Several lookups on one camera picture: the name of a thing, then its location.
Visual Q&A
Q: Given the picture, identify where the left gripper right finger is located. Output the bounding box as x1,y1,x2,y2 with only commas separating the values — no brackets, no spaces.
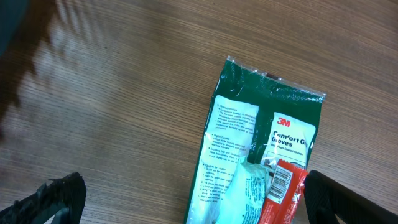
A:
304,170,397,224

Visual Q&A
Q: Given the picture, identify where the grey plastic mesh basket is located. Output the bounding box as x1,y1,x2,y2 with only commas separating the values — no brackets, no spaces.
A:
1,0,29,55

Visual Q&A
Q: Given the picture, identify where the green 3M gloves package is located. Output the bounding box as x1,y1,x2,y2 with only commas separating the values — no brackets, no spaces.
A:
184,57,325,223

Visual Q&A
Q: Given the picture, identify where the mint green sachet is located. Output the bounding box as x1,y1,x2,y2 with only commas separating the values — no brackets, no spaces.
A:
213,156,269,224

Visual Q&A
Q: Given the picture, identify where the red snack stick wrapper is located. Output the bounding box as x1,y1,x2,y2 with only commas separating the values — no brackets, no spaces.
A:
258,159,308,224

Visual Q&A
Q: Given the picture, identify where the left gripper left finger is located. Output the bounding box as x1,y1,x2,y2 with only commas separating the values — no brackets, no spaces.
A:
1,172,86,224

